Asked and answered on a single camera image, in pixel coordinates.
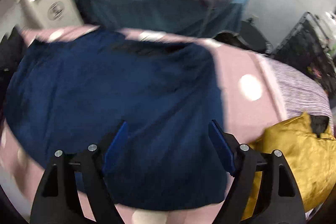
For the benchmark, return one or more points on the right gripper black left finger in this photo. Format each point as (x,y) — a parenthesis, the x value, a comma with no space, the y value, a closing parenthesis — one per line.
(57,199)

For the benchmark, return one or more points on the navy blue jacket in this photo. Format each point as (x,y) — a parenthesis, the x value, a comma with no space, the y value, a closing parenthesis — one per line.
(69,95)

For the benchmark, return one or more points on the lilac striped pillow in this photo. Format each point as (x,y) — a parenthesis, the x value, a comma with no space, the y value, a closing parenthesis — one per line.
(292,92)

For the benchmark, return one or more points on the yellow satin garment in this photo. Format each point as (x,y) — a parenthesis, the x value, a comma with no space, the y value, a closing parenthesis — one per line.
(308,144)

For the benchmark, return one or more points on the teal bed skirt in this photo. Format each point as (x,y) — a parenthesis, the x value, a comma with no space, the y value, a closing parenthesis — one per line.
(182,17)

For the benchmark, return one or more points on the black round stool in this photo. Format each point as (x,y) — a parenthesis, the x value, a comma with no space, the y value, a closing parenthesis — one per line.
(249,38)

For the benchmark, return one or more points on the pink polka dot bedsheet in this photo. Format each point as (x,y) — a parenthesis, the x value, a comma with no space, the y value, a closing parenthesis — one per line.
(252,102)

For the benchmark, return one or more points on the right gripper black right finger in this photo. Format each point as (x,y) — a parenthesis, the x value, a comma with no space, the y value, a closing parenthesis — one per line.
(278,200)

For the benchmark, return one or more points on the black garment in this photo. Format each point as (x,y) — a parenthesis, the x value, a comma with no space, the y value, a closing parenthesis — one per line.
(13,48)

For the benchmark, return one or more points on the black trolley cart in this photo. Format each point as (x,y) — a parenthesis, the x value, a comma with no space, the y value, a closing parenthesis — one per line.
(306,48)

